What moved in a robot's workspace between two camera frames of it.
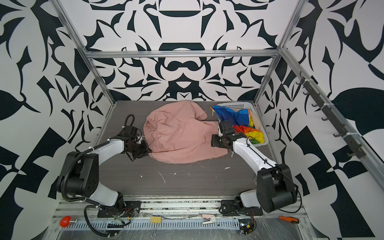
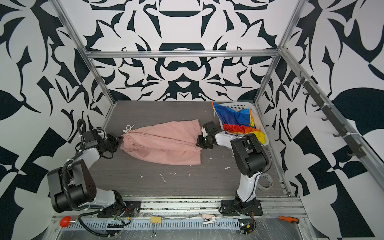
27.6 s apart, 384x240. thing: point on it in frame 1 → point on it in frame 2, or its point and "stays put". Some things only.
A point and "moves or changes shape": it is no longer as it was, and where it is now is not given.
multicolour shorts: x=240 y=119 stays put
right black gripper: x=214 y=140 → x=200 y=143
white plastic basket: x=257 y=119 stays put
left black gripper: x=145 y=151 → x=116 y=139
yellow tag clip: x=156 y=219 stays put
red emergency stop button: x=65 y=221 stays put
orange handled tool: x=289 y=219 stays put
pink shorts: x=174 y=132 moves or changes shape
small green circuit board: x=246 y=226 stays put
